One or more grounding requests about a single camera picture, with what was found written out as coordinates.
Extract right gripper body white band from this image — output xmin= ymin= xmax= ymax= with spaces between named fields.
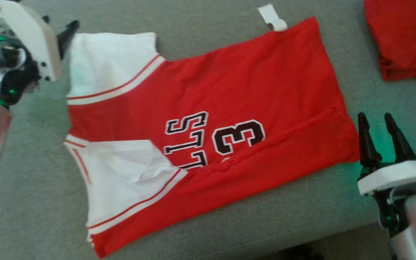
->
xmin=358 ymin=137 xmax=416 ymax=235

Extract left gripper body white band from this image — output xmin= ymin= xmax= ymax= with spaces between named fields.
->
xmin=0 ymin=0 xmax=62 ymax=107

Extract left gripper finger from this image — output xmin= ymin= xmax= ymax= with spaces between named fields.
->
xmin=57 ymin=20 xmax=81 ymax=60

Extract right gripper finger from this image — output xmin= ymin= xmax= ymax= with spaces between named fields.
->
xmin=384 ymin=113 xmax=416 ymax=163
xmin=358 ymin=112 xmax=383 ymax=169

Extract red and white basketball jersey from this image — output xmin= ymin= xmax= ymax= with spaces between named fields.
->
xmin=63 ymin=16 xmax=361 ymax=259

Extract large grey sofa ottoman cushion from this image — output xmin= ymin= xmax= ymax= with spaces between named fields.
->
xmin=0 ymin=0 xmax=416 ymax=260

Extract red shorts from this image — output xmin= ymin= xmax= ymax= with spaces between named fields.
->
xmin=363 ymin=0 xmax=416 ymax=82

